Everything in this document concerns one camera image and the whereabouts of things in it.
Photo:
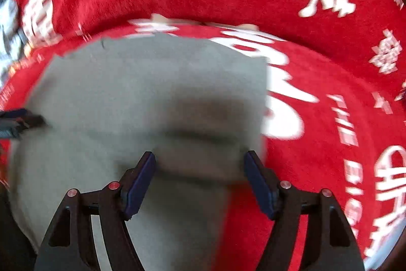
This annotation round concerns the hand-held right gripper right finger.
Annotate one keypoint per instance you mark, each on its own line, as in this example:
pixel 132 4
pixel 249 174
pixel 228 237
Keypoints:
pixel 257 185

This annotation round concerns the grey fleece garment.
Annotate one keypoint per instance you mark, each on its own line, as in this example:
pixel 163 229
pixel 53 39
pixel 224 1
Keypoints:
pixel 142 83

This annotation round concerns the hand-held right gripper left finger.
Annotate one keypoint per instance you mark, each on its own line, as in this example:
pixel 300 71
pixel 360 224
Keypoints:
pixel 141 182

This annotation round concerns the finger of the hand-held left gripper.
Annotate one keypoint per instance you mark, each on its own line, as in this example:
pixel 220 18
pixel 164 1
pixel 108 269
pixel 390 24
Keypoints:
pixel 22 121

